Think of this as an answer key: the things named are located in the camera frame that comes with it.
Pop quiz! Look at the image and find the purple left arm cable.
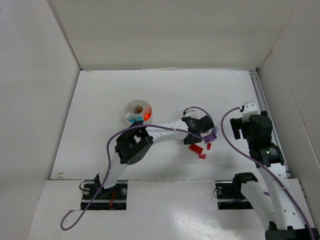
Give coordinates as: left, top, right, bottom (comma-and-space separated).
60, 106, 216, 230

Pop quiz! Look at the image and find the aluminium rail right side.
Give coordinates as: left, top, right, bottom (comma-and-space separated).
248, 70, 292, 179

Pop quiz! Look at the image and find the small red sloped piece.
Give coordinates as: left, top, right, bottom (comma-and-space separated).
198, 154, 207, 159

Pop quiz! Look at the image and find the light purple 2x2 brick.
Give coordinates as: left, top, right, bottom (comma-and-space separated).
212, 126, 218, 134

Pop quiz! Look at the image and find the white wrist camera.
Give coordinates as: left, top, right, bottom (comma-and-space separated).
240, 100, 259, 123
183, 108, 197, 118

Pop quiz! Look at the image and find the purple 2x4 lego plate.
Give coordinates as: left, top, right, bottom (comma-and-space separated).
204, 133, 217, 143

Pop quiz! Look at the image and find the small red curved piece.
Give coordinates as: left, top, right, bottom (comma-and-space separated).
206, 142, 212, 150

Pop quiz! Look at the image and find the red 2x4 lego brick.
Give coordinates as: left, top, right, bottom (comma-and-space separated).
189, 143, 204, 155

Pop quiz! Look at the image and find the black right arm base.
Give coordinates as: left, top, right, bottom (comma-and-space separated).
213, 172, 258, 210

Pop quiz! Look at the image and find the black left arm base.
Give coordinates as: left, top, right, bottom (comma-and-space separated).
79, 180, 128, 211

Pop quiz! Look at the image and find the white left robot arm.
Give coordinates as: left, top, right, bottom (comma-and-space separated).
93, 115, 217, 192

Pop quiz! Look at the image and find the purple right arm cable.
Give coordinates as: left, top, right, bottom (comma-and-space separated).
220, 106, 315, 240

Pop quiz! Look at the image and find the white divided round container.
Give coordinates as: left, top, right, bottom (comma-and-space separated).
123, 100, 153, 126

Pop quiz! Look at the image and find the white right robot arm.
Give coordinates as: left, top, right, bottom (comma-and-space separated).
230, 103, 320, 240

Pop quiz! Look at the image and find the teal 2x2 lego brick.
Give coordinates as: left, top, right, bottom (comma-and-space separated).
136, 117, 144, 123

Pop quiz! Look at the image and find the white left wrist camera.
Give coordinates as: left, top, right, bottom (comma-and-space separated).
183, 108, 197, 118

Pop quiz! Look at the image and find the orange figure-eight lego piece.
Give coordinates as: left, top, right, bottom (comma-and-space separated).
143, 113, 152, 122

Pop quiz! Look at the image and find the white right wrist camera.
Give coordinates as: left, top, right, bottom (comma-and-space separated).
240, 100, 259, 123

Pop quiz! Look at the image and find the long teal lego brick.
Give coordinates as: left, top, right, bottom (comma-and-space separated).
129, 119, 139, 124

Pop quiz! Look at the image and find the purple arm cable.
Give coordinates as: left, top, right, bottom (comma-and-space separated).
220, 106, 315, 240
60, 106, 216, 230

